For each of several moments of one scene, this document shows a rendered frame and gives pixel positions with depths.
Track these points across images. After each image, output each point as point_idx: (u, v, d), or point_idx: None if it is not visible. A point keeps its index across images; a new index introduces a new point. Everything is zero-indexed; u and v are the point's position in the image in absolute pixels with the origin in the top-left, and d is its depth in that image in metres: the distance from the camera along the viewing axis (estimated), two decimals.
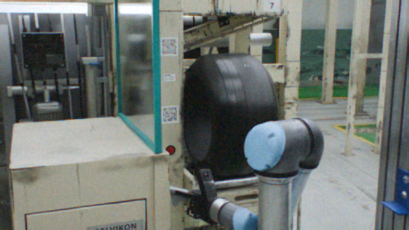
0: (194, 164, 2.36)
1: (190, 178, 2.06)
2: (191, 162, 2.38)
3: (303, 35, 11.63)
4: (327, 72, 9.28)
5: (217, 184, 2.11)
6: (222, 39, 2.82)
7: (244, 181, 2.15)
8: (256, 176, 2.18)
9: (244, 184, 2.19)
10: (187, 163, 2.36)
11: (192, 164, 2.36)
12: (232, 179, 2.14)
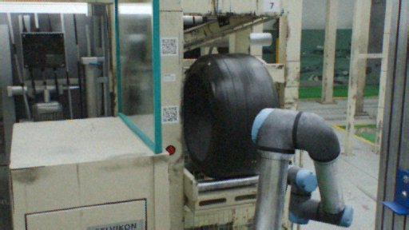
0: None
1: (190, 178, 2.06)
2: None
3: (303, 35, 11.63)
4: (327, 72, 9.28)
5: (214, 179, 2.14)
6: (222, 39, 2.82)
7: (240, 176, 2.18)
8: None
9: (246, 180, 2.16)
10: None
11: None
12: None
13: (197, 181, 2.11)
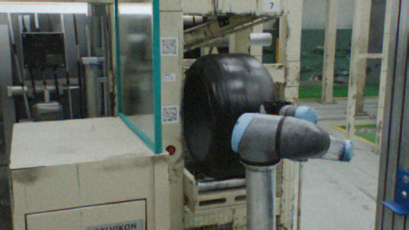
0: (194, 170, 2.37)
1: (190, 178, 2.06)
2: (192, 165, 2.36)
3: (303, 35, 11.63)
4: (327, 72, 9.28)
5: (217, 188, 2.12)
6: (222, 39, 2.82)
7: (243, 184, 2.16)
8: None
9: None
10: (188, 168, 2.35)
11: (192, 170, 2.37)
12: (232, 183, 2.13)
13: (200, 189, 2.09)
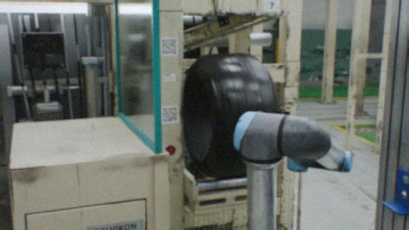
0: (195, 168, 2.37)
1: (190, 178, 2.06)
2: (192, 163, 2.37)
3: (303, 35, 11.63)
4: (327, 72, 9.28)
5: (217, 185, 2.11)
6: (222, 39, 2.82)
7: (244, 182, 2.15)
8: None
9: None
10: (188, 166, 2.35)
11: (192, 168, 2.36)
12: (232, 180, 2.14)
13: (200, 187, 2.08)
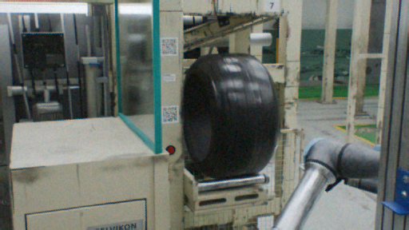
0: (195, 168, 2.37)
1: (190, 178, 2.06)
2: (192, 163, 2.37)
3: (303, 35, 11.63)
4: (327, 72, 9.28)
5: (217, 185, 2.11)
6: (222, 39, 2.82)
7: (244, 182, 2.15)
8: (256, 177, 2.17)
9: None
10: (188, 166, 2.35)
11: (192, 168, 2.36)
12: (232, 180, 2.14)
13: (200, 187, 2.08)
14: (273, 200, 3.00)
